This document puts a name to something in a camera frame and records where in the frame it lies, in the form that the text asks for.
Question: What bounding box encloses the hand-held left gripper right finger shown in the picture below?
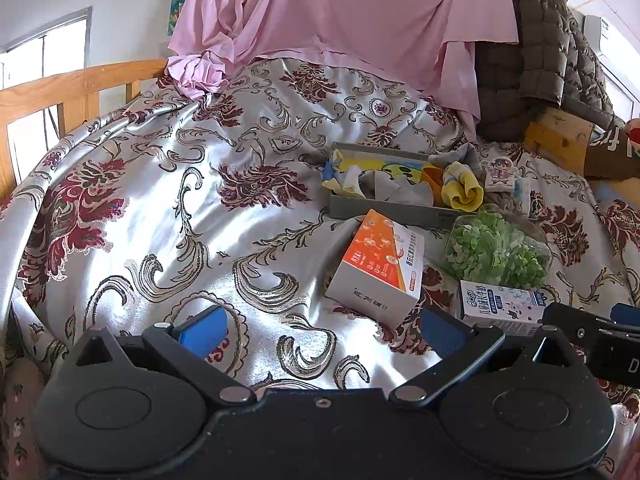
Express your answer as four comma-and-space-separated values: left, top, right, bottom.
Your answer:
389, 306, 576, 408

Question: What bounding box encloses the floral satin blanket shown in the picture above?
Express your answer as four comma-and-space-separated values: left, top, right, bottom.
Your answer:
0, 57, 640, 480

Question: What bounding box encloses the bag of green snacks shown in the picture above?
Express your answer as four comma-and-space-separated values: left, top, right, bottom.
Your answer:
441, 209, 552, 291

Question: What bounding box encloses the orange sock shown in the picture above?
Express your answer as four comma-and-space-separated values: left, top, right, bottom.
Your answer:
422, 167, 446, 206

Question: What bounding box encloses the wooden bed frame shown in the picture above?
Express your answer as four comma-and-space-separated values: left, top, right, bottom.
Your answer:
0, 58, 168, 201

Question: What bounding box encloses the window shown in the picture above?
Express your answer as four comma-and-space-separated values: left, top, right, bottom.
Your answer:
0, 6, 93, 186

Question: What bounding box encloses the orange and white medicine box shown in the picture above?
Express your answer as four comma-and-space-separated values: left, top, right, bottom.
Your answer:
325, 208, 426, 326

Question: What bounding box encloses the wooden block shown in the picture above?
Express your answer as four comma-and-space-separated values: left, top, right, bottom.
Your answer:
522, 106, 596, 171

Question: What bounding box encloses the grey sock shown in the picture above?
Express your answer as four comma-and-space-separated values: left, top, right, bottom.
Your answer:
372, 172, 436, 206

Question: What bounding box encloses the pink floral bedsheet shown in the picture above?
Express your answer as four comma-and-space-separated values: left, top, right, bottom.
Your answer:
0, 355, 48, 480

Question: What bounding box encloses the white knotted sock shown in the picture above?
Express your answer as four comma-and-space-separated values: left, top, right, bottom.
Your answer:
337, 164, 368, 198

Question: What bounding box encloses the cartoon figure patterned sock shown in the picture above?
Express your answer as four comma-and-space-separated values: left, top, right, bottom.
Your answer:
482, 156, 520, 193

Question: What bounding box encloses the pink hanging sheet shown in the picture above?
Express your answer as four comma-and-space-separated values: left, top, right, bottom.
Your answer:
166, 0, 521, 142

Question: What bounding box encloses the white milk carton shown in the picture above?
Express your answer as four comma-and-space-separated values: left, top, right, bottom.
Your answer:
456, 280, 549, 337

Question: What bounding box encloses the yellow cartoon towel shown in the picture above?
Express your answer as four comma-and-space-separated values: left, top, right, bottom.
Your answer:
322, 157, 431, 196

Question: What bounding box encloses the white air conditioner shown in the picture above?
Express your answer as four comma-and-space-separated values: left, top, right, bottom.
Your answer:
581, 14, 640, 78

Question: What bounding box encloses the brown quilted jacket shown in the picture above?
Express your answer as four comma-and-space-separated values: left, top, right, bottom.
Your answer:
472, 0, 628, 143

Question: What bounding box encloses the grey tray box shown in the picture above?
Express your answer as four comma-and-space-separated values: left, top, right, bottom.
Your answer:
322, 142, 471, 231

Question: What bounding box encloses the grey cloth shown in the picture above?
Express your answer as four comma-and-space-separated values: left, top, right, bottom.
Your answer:
429, 142, 473, 170

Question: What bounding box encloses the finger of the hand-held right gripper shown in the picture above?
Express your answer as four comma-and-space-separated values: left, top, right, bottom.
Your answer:
541, 301, 640, 356
611, 302, 640, 328

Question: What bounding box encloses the yellow sock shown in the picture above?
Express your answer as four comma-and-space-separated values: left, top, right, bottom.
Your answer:
442, 162, 485, 211

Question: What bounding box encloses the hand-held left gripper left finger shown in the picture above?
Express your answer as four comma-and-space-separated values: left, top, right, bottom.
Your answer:
74, 305, 257, 408

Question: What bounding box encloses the brown cardboard box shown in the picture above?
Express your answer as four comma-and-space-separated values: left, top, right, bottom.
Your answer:
582, 125, 640, 181

